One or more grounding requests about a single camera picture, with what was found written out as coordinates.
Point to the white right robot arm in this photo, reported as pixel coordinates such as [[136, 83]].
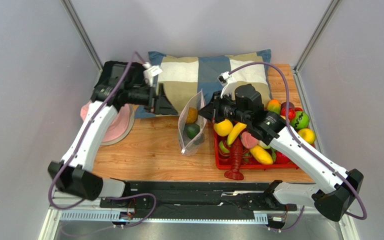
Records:
[[334, 188]]

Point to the black mounting rail base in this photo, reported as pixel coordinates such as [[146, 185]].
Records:
[[195, 200]]

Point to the red toy bell pepper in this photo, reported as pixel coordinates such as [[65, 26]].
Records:
[[288, 113]]

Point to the dark green toy avocado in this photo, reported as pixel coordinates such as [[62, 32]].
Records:
[[192, 130]]

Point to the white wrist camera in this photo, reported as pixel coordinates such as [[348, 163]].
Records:
[[229, 84], [151, 71]]

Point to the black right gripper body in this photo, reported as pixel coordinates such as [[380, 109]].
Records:
[[216, 108]]

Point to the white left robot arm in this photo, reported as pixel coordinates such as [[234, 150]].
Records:
[[121, 85]]

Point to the yellow toy corn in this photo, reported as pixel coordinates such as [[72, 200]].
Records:
[[261, 155]]

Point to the clear zip top bag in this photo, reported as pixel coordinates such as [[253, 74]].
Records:
[[190, 147]]

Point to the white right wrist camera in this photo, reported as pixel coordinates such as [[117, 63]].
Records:
[[229, 84]]

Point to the yellow toy lemon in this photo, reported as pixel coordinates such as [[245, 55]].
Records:
[[223, 128]]

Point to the green toy watermelon ball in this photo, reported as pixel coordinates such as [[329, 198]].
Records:
[[300, 121]]

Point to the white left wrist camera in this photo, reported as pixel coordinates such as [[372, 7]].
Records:
[[151, 71]]

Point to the blue beige checked pillow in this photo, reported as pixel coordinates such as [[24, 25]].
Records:
[[184, 77]]

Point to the pink bucket hat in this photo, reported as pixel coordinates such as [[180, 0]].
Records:
[[120, 126]]

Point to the red toy lobster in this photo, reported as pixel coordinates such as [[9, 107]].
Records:
[[235, 157]]

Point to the pink toy peach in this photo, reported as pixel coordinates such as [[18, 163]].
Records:
[[248, 141]]

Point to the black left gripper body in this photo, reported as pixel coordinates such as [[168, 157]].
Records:
[[150, 108]]

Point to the red plastic tray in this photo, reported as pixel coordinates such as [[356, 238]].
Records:
[[222, 153]]

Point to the black folded cloth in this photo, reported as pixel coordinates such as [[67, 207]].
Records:
[[113, 70]]

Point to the yellow toy banana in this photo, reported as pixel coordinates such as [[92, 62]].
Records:
[[235, 132]]

